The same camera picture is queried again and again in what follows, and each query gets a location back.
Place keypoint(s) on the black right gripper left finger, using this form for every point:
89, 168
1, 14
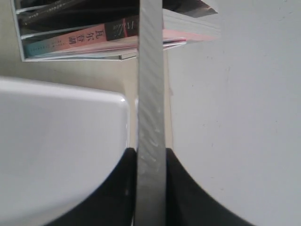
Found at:
112, 203

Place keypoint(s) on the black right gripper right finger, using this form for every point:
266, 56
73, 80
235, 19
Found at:
187, 204

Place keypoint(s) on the blue spine book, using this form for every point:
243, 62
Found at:
150, 207

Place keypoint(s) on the pink teal spine book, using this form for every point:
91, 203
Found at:
117, 35

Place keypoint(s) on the dark brown spine book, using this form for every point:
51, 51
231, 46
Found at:
192, 16

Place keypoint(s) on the white plastic tray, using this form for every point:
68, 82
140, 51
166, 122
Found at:
58, 143

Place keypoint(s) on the white wire book rack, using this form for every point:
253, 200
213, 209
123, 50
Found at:
30, 36

